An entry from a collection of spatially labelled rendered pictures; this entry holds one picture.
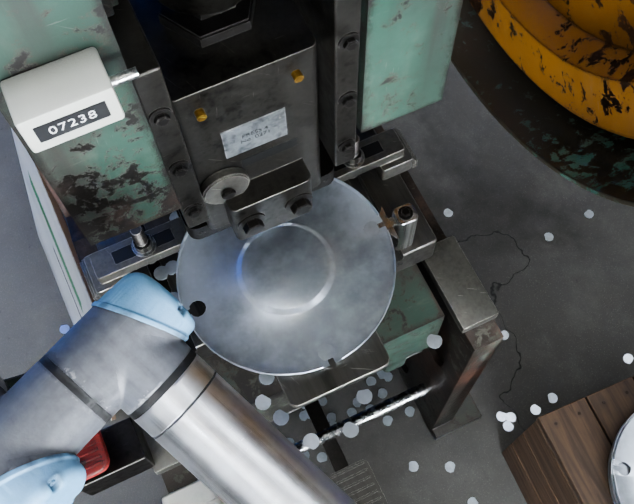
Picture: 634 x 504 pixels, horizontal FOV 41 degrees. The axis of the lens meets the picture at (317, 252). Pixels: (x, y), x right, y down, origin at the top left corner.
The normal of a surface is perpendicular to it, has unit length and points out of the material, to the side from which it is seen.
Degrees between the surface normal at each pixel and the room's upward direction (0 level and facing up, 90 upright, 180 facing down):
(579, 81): 90
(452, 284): 0
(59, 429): 38
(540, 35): 29
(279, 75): 90
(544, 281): 0
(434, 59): 90
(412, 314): 0
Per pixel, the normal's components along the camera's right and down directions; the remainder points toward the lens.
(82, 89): -0.02, -0.39
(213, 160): 0.42, 0.83
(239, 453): 0.22, -0.07
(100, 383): 0.45, 0.06
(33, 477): 0.19, -0.53
